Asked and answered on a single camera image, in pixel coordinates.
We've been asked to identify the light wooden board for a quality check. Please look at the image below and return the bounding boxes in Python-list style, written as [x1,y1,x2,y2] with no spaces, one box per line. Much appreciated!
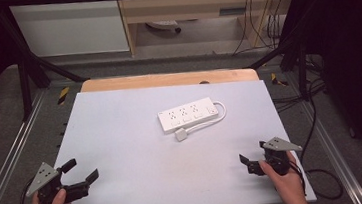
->
[79,62,260,98]

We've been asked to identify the white flat device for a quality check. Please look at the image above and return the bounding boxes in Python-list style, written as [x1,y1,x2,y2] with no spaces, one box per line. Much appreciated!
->
[145,19,182,37]

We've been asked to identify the black metal stand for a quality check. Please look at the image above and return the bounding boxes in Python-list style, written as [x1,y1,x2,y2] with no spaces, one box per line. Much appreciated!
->
[0,0,93,124]
[243,0,340,107]

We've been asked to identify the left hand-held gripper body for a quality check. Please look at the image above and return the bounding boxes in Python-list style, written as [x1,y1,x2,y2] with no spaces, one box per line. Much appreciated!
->
[22,157,92,204]

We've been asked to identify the black cables under desk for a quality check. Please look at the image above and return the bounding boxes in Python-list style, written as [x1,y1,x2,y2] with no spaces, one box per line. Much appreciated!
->
[225,0,291,57]

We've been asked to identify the white cabinet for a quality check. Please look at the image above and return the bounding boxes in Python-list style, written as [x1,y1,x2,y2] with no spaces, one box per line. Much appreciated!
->
[9,0,131,63]

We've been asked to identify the aluminium rail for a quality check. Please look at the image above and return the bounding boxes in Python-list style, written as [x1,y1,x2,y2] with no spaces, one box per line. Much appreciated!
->
[0,89,57,204]
[286,64,362,204]

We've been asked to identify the bundle of black floor cables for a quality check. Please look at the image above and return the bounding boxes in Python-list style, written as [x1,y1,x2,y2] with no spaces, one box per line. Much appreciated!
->
[266,52,329,115]

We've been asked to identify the wooden desk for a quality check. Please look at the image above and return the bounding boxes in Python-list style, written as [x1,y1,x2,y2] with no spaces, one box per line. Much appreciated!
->
[115,0,302,61]

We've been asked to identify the white power strip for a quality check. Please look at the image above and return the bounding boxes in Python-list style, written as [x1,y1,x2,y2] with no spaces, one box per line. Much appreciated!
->
[156,95,222,135]

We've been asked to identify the person's right hand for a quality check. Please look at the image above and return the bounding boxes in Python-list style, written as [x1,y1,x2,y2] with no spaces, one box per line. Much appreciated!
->
[257,149,310,204]

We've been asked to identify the yellow black tape strip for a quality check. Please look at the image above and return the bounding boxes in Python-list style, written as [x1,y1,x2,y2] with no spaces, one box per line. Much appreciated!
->
[270,71,290,88]
[55,86,72,106]

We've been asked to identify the white plug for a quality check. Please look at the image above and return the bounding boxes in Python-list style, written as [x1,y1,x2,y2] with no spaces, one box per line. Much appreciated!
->
[173,126,190,143]

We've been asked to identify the white power strip cable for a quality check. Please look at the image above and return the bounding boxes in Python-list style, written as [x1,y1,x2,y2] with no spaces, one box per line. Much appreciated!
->
[182,100,230,136]

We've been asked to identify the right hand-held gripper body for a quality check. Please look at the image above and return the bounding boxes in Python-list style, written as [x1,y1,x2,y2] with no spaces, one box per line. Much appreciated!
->
[244,134,306,180]

